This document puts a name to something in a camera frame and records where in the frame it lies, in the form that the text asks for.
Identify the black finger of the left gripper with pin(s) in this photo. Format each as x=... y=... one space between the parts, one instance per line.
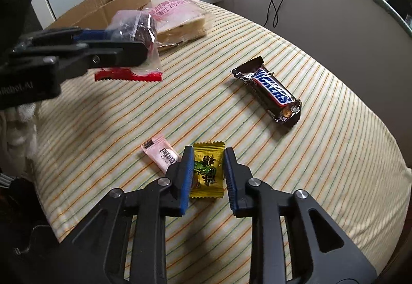
x=111 y=54

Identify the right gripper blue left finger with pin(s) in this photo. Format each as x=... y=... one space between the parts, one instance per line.
x=177 y=194

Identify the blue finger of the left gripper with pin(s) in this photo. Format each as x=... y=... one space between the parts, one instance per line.
x=64 y=36

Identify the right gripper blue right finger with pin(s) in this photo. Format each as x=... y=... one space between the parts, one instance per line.
x=241 y=193

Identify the yellow candy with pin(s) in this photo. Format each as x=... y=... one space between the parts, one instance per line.
x=208 y=176

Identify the clear red-edged snack bag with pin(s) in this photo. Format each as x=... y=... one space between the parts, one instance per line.
x=134 y=32

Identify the pink candy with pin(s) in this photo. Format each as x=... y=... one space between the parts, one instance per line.
x=160 y=152

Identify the snickers bar brown wrapper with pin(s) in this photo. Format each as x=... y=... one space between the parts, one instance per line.
x=276 y=99

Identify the white gloved left hand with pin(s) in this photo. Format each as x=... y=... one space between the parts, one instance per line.
x=19 y=140

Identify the brown cardboard box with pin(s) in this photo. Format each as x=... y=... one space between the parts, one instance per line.
x=95 y=14

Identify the pink packaged sandwich bread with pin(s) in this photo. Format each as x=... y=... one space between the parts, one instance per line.
x=179 y=21

